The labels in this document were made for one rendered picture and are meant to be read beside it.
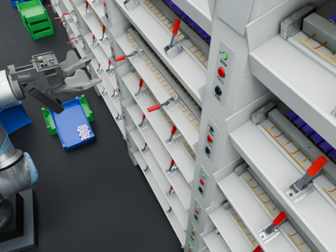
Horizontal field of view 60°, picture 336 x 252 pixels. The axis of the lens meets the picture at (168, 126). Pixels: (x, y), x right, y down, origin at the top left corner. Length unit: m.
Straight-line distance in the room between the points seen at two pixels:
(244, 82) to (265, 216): 0.33
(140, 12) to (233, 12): 0.50
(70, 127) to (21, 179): 0.66
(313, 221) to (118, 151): 1.51
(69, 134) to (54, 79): 1.23
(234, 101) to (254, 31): 0.14
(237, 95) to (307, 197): 0.20
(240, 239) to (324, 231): 0.39
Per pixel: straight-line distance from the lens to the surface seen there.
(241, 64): 0.48
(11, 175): 1.46
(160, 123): 1.07
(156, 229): 1.63
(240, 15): 0.45
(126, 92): 1.36
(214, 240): 1.06
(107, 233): 1.65
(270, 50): 0.46
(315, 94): 0.41
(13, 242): 1.71
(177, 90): 0.87
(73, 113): 2.06
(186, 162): 0.97
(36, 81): 0.81
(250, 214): 0.70
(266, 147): 0.56
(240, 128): 0.58
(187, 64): 0.71
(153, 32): 0.84
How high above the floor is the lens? 1.51
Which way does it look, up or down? 49 degrees down
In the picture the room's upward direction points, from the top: straight up
